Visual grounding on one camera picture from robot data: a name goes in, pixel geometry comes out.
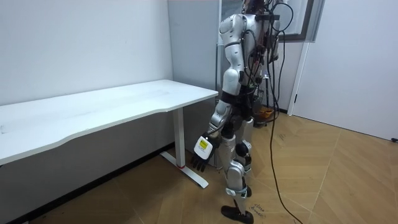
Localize black floor cable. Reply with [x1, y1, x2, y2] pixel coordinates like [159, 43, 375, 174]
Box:
[267, 30, 305, 224]

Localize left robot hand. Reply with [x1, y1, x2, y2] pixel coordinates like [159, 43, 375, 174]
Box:
[190, 133, 222, 173]

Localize dark framed window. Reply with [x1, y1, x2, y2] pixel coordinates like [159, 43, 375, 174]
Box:
[273, 0, 326, 44]

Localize white door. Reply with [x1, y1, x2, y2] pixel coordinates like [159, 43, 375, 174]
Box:
[287, 0, 398, 141]

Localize robot legs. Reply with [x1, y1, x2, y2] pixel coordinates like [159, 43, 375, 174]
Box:
[215, 105, 256, 224]

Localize yellow container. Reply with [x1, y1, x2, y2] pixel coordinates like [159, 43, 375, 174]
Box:
[258, 106, 275, 119]

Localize robot body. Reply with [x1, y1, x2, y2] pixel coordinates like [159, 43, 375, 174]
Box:
[217, 0, 281, 123]

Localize cable bundle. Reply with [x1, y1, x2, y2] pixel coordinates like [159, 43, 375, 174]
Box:
[262, 0, 295, 33]

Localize white desk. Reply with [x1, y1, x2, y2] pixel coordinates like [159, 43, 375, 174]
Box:
[0, 79, 220, 189]

